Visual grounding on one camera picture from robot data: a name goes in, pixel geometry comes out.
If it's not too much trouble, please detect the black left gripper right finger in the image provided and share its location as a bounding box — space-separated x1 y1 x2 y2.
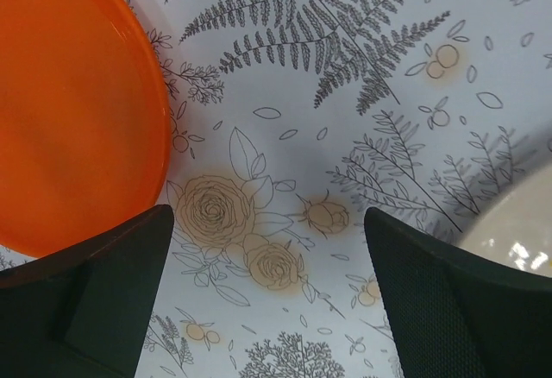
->
364 207 551 377

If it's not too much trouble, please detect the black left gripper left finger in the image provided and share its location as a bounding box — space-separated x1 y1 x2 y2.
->
1 205 174 377

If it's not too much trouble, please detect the floral patterned table mat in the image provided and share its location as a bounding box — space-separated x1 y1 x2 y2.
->
0 0 552 378

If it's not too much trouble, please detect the orange plastic plate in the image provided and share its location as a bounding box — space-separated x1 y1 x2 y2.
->
1 0 171 257

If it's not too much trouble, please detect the cream green plate upper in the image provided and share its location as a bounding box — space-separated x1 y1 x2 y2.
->
459 165 551 278

